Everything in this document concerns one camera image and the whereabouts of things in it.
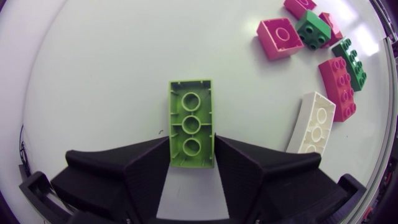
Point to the red small toy brick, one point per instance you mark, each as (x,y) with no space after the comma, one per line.
(332,28)

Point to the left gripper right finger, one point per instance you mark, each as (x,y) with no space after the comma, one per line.
(264,183)

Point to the dark green small toy brick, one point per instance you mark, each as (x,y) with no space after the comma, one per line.
(312,29)

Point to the dark green large toy brick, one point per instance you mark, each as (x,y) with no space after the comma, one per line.
(353,63)

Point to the pink small toy brick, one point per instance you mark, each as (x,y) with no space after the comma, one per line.
(279,38)

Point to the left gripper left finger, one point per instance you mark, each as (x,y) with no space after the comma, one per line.
(124,180)

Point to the light green large toy brick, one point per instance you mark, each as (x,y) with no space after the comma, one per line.
(191,124)

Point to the red large toy brick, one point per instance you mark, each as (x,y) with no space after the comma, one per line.
(338,88)

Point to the white large toy brick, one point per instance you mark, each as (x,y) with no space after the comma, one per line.
(312,124)

